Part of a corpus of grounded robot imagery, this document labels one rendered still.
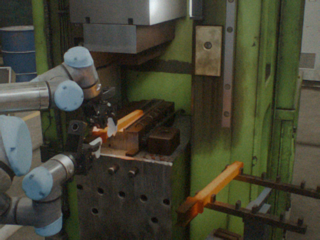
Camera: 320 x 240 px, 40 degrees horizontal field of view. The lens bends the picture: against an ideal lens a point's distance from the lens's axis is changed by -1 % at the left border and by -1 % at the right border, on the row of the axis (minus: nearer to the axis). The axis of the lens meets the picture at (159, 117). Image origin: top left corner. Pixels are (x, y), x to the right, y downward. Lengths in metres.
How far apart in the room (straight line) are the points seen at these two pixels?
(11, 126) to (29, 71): 5.36
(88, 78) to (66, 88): 0.19
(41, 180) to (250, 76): 0.80
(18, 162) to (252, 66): 0.95
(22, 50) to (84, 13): 4.61
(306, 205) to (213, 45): 1.97
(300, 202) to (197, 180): 1.68
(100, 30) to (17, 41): 4.63
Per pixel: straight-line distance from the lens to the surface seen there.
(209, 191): 1.26
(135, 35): 1.50
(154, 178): 1.55
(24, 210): 1.25
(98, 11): 1.55
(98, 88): 1.36
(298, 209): 3.23
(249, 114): 1.60
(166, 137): 1.55
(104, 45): 1.55
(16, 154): 0.86
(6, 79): 1.74
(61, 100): 1.14
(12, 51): 6.20
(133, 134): 1.59
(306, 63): 6.70
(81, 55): 1.28
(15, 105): 1.13
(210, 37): 1.54
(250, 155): 1.65
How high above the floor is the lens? 1.51
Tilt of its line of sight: 17 degrees down
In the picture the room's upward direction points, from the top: straight up
